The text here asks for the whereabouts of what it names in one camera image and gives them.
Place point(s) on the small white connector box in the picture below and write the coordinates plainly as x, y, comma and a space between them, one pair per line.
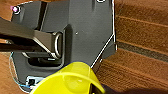
33, 81

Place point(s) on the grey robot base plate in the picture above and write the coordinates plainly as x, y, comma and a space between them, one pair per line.
90, 30

